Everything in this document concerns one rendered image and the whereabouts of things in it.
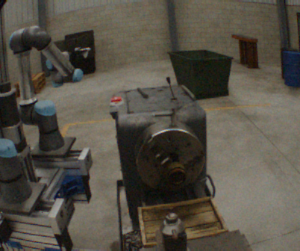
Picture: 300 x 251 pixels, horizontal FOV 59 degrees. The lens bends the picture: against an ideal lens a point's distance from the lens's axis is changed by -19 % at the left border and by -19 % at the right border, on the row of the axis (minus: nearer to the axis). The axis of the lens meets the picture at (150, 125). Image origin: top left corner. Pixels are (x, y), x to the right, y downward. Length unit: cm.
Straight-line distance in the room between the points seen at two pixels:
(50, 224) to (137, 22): 1042
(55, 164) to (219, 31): 1060
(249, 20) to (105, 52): 578
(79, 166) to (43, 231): 50
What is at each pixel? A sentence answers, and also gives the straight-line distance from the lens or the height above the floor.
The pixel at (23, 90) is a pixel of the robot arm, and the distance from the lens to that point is 160.
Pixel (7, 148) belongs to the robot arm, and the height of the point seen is 138.
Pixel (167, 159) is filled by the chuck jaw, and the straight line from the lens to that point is 137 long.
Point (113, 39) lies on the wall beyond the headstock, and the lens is 1129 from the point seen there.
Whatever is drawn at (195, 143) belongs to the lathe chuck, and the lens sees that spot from 146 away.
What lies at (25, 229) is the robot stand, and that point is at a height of 103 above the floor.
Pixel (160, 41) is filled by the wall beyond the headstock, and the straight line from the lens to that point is 1134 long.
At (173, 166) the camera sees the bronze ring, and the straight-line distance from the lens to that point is 135.
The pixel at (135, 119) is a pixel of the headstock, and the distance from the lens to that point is 156.
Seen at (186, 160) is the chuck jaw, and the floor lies 111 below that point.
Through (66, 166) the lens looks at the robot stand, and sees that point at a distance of 156.
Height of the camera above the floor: 175
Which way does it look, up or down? 20 degrees down
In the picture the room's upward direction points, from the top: 5 degrees counter-clockwise
